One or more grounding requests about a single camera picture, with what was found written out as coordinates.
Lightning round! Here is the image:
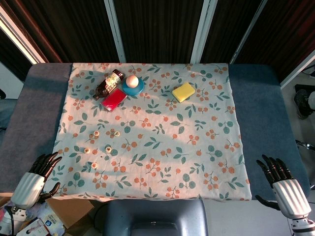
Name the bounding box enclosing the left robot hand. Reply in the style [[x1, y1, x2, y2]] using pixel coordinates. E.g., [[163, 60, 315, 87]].
[[11, 151, 63, 209]]

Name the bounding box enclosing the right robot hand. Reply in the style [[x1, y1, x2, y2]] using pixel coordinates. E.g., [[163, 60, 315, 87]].
[[255, 154, 312, 218]]

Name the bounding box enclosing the white blue printed packet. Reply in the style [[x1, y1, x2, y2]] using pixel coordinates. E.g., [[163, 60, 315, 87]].
[[36, 207, 65, 236]]

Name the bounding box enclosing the pink white printed box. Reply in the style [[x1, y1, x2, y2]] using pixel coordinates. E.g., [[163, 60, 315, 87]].
[[18, 217, 51, 236]]

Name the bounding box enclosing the chrome metal rod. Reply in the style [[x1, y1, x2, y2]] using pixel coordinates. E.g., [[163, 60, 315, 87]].
[[295, 139, 315, 150]]

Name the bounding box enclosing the blue fabric table cover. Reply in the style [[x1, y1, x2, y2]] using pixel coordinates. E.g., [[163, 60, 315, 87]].
[[0, 62, 311, 200]]

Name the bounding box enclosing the black shoe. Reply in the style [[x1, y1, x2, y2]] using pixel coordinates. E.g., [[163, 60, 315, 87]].
[[294, 89, 311, 120]]

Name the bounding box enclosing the pale trouser leg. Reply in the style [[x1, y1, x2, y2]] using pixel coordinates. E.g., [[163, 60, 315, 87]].
[[306, 91, 315, 111]]

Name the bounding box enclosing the black floor mat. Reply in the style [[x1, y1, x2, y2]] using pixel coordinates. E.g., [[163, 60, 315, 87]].
[[294, 84, 315, 94]]

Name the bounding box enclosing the red flat tin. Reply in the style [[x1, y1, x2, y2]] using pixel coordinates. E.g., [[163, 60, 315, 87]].
[[101, 88, 128, 113]]

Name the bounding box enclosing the brown glass bottle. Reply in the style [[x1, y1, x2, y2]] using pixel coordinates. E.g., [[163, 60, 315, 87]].
[[93, 69, 125, 100]]

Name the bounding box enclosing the blue grey moulded base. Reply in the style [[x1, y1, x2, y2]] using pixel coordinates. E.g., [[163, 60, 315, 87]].
[[102, 198, 209, 236]]

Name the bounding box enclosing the floral printed tablecloth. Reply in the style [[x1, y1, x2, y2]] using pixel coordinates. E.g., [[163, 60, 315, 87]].
[[45, 62, 252, 202]]

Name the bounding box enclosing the blue round plate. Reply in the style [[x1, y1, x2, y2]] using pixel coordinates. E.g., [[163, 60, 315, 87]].
[[121, 76, 145, 96]]

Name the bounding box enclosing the pale pink ball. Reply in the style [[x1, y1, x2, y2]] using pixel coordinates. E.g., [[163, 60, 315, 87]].
[[126, 75, 140, 89]]

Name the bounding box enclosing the yellow sponge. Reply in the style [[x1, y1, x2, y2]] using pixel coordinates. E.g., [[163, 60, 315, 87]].
[[171, 82, 196, 103]]

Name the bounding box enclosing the brown curtain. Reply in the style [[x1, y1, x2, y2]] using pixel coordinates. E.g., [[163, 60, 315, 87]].
[[7, 0, 63, 62]]

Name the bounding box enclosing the white angled frame bar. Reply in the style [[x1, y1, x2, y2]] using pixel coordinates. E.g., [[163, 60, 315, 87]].
[[279, 49, 315, 89]]

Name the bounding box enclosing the white window frame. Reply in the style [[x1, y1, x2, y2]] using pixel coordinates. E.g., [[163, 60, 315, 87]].
[[0, 4, 47, 65]]

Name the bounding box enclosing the white metal partition post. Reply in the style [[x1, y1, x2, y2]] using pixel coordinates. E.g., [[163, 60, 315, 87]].
[[228, 0, 268, 65], [103, 0, 127, 63], [190, 0, 219, 64]]

